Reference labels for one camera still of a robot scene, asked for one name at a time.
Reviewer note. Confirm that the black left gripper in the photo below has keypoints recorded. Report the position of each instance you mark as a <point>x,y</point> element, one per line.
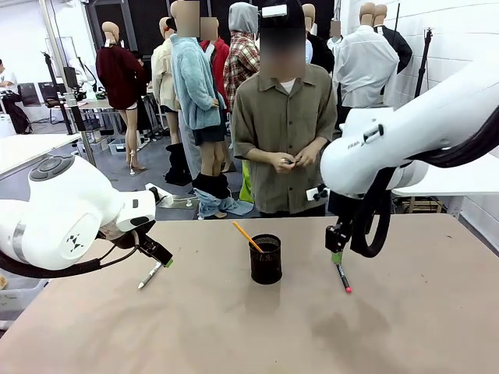
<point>143,242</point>

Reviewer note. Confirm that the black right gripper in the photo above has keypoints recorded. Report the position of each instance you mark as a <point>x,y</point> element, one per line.
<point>336,237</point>

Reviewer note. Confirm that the black pen with pink cap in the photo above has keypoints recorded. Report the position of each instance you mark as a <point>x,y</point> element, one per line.
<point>344,278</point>

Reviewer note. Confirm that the silver grey pen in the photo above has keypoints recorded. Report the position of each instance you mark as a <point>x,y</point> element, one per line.
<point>149,276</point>

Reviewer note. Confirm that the small black object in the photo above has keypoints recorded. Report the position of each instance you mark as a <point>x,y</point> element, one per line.
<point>291,160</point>

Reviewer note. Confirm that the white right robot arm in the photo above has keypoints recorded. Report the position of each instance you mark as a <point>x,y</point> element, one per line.
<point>409,128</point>

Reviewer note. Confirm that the person's left forearm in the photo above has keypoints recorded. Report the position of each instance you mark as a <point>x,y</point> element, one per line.
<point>323,143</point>

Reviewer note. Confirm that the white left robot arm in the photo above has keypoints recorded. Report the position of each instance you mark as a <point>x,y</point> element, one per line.
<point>58,202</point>

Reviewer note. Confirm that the person's right forearm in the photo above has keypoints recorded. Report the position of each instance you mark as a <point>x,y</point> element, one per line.
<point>262,156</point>

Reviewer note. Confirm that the black mesh pen holder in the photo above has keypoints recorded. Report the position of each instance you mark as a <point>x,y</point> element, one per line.
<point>266,263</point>

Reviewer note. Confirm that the person's left hand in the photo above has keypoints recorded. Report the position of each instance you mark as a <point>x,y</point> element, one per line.
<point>308,156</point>

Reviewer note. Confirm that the person's right hand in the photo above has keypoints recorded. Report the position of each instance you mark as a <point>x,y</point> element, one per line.
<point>284,163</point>

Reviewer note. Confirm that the pile of blue jeans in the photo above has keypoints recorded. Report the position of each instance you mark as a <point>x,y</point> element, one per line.
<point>214,198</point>

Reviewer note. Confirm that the yellow pencil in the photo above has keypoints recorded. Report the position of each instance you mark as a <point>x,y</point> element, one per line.
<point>246,236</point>

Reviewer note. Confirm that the pile of black clothes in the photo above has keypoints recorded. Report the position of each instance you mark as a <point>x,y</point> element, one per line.
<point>177,165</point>

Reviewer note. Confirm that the neon yellow garment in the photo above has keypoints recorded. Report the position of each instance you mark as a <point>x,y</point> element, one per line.
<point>246,185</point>

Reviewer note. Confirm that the grey storage crate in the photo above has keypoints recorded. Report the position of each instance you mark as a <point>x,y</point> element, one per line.
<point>117,146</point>

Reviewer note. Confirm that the white table with wooden base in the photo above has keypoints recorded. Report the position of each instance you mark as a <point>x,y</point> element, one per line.
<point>460,181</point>

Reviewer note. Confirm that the person in olive shirt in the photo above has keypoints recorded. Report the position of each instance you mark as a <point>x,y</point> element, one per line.
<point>286,117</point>

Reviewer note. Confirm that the white plastic bin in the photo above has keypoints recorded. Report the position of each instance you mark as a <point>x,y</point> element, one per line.
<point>19,300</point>

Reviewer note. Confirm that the mannequin in cream jacket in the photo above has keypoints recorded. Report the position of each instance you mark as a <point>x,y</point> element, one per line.
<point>163,74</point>

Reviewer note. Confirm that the mannequin in maroon sweater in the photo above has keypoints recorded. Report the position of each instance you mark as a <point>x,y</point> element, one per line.
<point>119,74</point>

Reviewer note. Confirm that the mannequin in white shirt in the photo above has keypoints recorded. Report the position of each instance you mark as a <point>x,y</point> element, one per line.
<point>364,66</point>

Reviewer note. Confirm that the black stand with monitor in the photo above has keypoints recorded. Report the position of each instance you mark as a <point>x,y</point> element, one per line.
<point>62,85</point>

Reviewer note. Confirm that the mannequin in red hoodie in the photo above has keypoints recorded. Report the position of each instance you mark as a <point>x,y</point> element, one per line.
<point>219,58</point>

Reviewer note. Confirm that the mannequin in black jacket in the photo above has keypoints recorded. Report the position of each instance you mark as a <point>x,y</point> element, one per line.
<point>319,50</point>

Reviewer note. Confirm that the mannequin in plaid shirt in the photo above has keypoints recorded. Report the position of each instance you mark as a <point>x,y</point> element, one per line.
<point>241,62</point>

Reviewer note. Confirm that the mannequin in black suit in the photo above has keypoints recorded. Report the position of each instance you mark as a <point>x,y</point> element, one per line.
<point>401,50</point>

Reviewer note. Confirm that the black tripod stand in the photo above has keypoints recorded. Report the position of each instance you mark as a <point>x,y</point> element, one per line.
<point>425,58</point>

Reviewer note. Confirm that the seated person in white shirt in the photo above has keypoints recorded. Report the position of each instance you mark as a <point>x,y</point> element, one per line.
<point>9,89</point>

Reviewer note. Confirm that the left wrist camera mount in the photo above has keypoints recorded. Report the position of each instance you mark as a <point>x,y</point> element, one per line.
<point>158,196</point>

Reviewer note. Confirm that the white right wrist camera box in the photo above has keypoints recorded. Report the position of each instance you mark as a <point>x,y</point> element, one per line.
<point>312,194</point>

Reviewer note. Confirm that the white head-mounted camera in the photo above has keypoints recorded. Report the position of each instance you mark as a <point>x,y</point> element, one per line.
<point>274,10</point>

